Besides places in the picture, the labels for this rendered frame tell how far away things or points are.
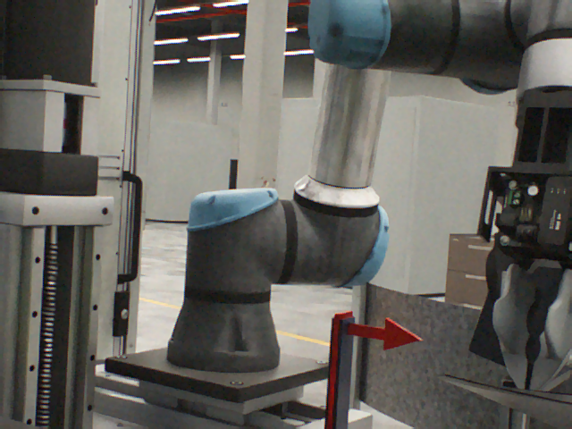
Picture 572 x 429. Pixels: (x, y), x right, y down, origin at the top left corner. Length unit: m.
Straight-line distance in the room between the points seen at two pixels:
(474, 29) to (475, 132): 10.40
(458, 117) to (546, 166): 10.25
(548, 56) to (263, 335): 0.62
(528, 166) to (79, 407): 0.66
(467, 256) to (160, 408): 6.47
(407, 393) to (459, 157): 8.17
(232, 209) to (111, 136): 1.51
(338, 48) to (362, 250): 0.52
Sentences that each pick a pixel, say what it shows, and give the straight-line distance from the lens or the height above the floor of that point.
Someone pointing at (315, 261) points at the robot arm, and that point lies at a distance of 1.22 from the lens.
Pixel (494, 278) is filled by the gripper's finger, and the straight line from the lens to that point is 0.73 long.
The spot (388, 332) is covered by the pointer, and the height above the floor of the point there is 1.18.
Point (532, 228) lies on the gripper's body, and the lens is 0.67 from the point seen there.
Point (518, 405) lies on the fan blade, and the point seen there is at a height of 1.13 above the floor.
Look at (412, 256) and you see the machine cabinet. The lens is 10.41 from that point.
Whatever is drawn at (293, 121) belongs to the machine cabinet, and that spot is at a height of 1.97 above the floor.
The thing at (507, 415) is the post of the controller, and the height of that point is 1.01.
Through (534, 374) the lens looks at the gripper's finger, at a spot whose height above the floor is 1.16.
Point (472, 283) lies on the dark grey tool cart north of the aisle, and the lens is 7.61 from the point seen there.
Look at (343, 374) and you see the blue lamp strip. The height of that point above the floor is 1.15.
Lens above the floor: 1.29
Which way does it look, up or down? 3 degrees down
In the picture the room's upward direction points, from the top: 4 degrees clockwise
